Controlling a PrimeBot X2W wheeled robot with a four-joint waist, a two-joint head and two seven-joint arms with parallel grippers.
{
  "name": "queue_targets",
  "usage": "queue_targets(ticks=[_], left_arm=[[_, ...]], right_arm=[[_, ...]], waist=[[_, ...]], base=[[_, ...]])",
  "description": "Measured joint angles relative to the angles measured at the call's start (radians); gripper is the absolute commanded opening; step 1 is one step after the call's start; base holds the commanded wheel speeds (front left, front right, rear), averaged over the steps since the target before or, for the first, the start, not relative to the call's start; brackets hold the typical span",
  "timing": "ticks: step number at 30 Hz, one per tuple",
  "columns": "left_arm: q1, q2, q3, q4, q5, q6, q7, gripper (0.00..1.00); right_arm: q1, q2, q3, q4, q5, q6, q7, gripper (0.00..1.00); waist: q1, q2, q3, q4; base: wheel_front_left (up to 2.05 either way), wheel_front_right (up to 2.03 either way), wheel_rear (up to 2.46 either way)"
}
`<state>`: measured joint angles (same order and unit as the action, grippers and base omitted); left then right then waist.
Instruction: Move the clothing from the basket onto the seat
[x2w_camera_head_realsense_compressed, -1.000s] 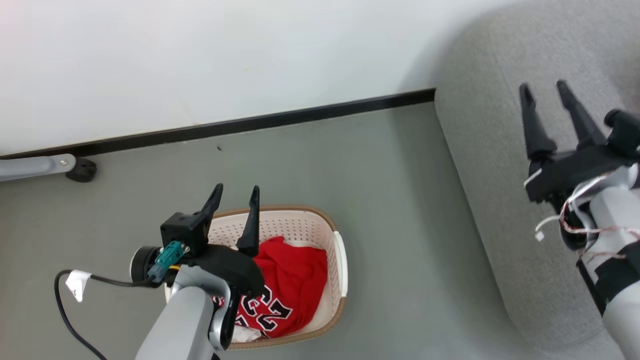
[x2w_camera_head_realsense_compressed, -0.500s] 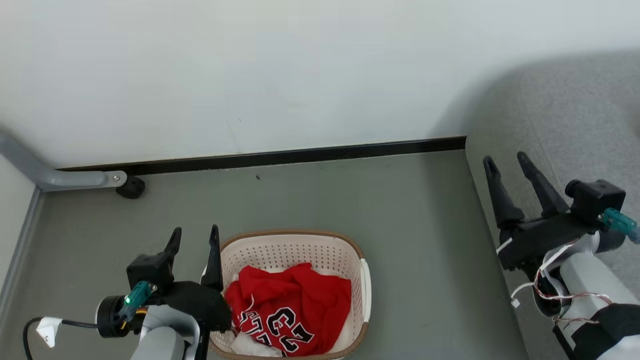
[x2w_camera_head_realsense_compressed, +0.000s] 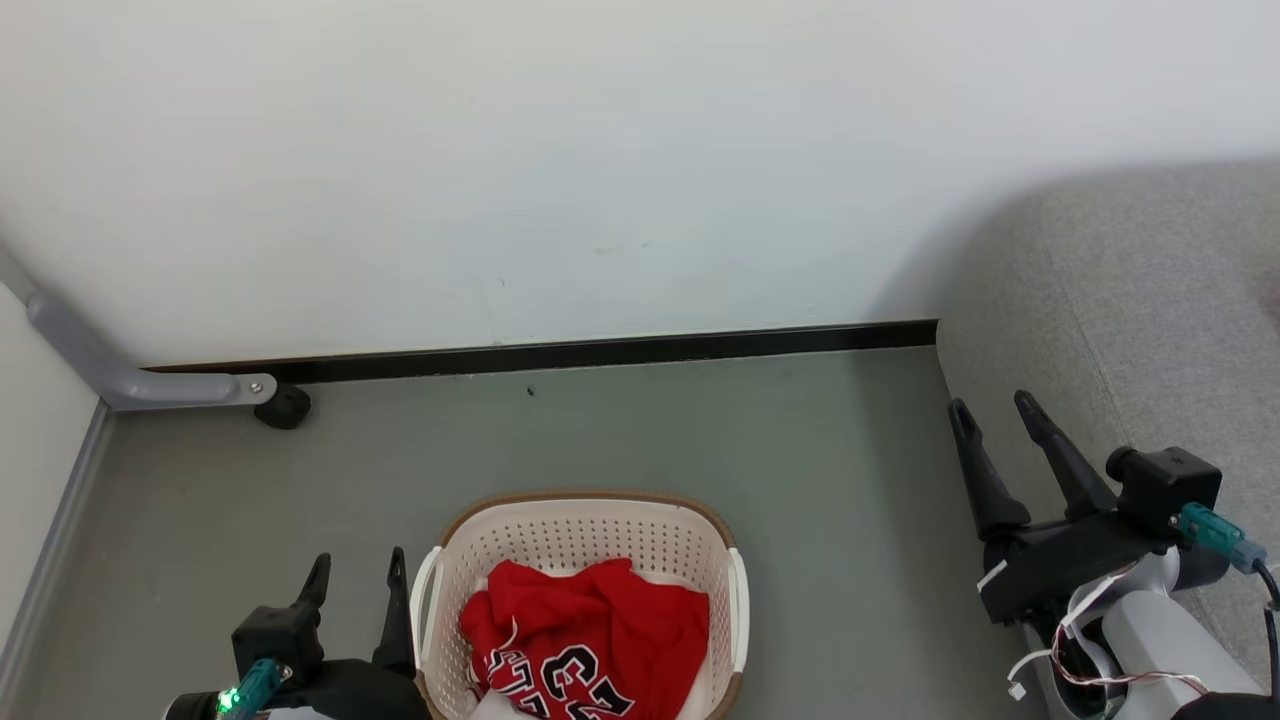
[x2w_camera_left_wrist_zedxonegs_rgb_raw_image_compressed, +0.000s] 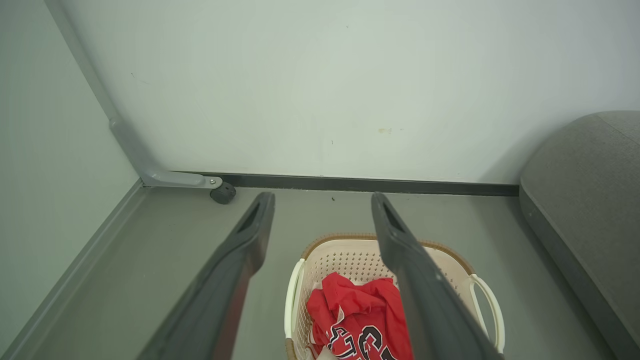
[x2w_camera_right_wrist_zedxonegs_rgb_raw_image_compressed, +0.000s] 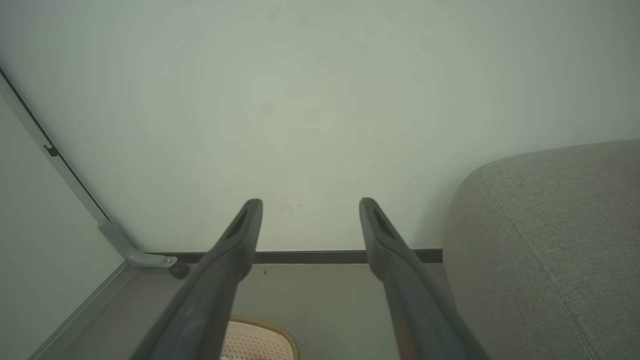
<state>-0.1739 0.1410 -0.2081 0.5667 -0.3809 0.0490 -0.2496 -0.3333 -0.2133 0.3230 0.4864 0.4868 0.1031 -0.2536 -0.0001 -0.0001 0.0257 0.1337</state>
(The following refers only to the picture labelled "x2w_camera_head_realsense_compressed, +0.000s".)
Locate teal plug left camera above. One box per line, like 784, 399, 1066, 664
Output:
215, 658, 291, 717

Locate grey partition edge strip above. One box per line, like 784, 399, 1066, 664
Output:
0, 400, 113, 701

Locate grey metal frame leg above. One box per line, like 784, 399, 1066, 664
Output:
0, 245, 278, 413

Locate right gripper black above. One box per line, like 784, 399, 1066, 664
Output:
948, 390, 1171, 626

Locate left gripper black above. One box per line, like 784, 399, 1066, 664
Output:
270, 546, 433, 720

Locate grey fabric sofa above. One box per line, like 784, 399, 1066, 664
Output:
935, 160, 1280, 701

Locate red jersey black numbers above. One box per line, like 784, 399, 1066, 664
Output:
460, 558, 711, 720

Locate black cable right camera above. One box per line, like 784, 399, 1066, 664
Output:
1252, 560, 1280, 696

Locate teal plug right camera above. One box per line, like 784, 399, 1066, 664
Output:
1175, 503, 1267, 573

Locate teal plug camera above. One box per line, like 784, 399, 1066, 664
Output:
1175, 503, 1267, 573
215, 658, 291, 717

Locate black round frame foot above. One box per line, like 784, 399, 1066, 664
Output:
253, 384, 312, 431

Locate cream perforated laundry basket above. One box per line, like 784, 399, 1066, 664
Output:
410, 490, 749, 720

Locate black wall baseboard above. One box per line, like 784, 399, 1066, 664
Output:
140, 319, 939, 386

